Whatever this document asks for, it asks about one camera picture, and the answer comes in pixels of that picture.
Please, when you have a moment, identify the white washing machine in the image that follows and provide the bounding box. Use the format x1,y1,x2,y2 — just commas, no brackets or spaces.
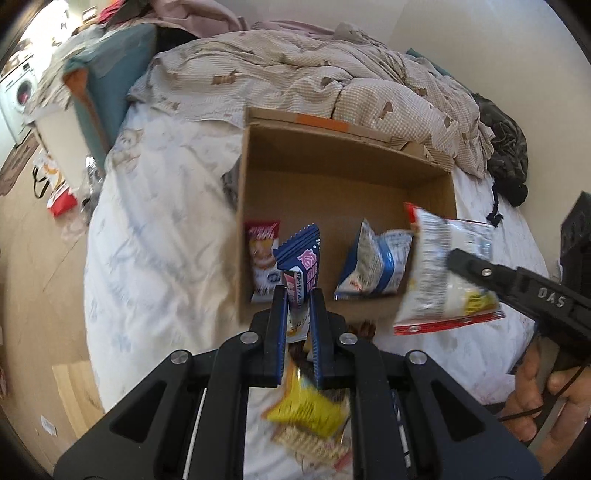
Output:
0,59,40,145

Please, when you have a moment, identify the person's right hand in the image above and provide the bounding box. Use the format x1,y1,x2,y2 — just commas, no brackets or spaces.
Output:
501,344,591,457

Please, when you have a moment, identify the blue pink small snack packet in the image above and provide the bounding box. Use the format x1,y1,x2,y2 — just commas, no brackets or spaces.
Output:
272,223,322,343

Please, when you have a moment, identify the dark patterned cloth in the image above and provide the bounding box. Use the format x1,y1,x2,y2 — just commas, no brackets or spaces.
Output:
471,92,530,228

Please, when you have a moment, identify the black perforated object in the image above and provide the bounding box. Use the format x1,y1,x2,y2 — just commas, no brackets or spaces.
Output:
560,191,591,278

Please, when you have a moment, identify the cardboard box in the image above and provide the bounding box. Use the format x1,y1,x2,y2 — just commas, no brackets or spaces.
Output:
233,107,458,324

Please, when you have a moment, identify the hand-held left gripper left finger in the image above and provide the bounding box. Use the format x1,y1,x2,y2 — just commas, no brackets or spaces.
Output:
53,285,289,480

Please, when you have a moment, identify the brown door mat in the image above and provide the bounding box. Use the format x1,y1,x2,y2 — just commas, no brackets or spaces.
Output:
0,131,40,197

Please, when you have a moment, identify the wafer biscuit packet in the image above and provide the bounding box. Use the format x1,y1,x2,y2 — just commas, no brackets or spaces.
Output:
272,422,352,472

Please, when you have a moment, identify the teal cushion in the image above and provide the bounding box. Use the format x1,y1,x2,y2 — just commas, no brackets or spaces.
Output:
62,23,158,172

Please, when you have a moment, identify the teal cloth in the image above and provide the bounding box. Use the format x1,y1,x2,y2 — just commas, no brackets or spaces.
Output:
405,48,451,78

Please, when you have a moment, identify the white printed bedsheet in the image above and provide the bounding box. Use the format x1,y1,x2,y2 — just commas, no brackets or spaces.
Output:
83,102,551,480

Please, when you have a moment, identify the white red shopping bag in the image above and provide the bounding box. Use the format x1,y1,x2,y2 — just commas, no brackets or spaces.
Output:
32,154,78,217

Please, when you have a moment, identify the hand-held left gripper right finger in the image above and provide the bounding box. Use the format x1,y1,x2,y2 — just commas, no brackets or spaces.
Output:
308,290,544,480

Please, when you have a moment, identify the checked beige blanket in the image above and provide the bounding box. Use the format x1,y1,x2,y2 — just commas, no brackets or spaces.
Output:
127,22,496,180

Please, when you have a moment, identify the grey cloth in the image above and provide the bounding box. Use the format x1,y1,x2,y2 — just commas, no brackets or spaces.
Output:
222,167,242,217

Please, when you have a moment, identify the blue white chip bag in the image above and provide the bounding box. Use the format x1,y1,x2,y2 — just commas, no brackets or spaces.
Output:
334,219,413,301

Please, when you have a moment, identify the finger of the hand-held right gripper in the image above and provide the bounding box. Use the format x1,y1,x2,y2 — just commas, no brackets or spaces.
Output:
446,248,527,298

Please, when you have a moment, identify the yellow snack packet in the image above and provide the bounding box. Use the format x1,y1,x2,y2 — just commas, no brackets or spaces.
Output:
263,364,352,440

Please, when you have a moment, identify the red white cartoon snack packet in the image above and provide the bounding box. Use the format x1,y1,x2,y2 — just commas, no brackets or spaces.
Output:
244,220,282,304

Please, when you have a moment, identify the white red-edged snack bag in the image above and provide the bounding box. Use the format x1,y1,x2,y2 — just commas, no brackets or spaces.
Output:
393,202,507,336

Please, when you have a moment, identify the pink clothing pile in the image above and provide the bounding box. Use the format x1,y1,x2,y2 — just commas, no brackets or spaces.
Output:
96,0,254,37

